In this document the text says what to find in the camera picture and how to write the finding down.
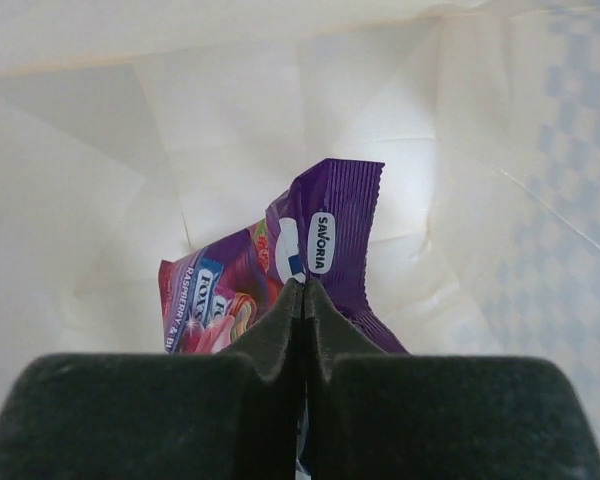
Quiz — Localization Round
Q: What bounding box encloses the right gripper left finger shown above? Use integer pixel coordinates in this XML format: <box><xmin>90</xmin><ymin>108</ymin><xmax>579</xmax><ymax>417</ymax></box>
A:
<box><xmin>0</xmin><ymin>281</ymin><xmax>303</xmax><ymax>479</ymax></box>

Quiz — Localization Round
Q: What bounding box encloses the purple snack packet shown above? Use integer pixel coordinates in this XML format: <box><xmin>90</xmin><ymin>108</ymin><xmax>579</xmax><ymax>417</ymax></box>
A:
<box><xmin>158</xmin><ymin>157</ymin><xmax>414</xmax><ymax>480</ymax></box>

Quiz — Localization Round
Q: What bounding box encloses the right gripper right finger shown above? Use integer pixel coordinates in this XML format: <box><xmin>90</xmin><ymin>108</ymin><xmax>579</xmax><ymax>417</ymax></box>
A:
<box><xmin>303</xmin><ymin>281</ymin><xmax>600</xmax><ymax>479</ymax></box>

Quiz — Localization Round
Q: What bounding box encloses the blue checkered paper bag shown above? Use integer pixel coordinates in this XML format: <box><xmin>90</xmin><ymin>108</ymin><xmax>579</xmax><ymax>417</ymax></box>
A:
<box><xmin>0</xmin><ymin>1</ymin><xmax>600</xmax><ymax>447</ymax></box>

